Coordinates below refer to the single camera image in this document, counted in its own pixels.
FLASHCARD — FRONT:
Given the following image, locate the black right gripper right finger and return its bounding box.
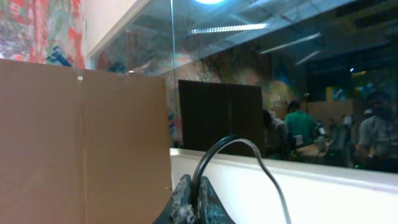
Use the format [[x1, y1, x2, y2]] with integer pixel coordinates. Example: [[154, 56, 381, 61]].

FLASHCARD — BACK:
[[198, 177, 235, 224]]

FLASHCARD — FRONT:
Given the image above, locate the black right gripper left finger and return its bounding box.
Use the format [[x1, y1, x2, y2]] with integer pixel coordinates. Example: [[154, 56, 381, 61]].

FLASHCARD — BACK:
[[153, 174, 196, 224]]

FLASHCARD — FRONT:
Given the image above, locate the black cable bundle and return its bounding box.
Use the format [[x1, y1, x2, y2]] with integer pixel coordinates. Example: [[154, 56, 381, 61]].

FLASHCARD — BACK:
[[190, 134, 293, 224]]

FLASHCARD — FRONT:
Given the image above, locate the dark brown partition panel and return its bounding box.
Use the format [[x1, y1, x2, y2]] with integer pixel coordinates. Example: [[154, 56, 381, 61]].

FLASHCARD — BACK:
[[178, 80, 267, 156]]

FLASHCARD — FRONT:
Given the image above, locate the brown cardboard partition panel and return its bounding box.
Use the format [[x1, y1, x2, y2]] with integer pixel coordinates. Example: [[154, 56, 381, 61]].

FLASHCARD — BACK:
[[1, 60, 172, 223]]

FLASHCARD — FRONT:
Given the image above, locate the person in green shirt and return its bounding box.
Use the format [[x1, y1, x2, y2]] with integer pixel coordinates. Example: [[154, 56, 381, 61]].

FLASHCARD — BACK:
[[284, 100, 315, 148]]

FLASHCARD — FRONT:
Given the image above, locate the glass window pane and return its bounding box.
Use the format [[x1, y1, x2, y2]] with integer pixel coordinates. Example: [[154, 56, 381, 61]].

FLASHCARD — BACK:
[[93, 0, 397, 170]]

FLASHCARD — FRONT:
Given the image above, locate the person in grey shirt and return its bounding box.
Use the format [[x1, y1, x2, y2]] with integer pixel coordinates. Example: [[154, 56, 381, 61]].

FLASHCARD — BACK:
[[355, 93, 397, 173]]

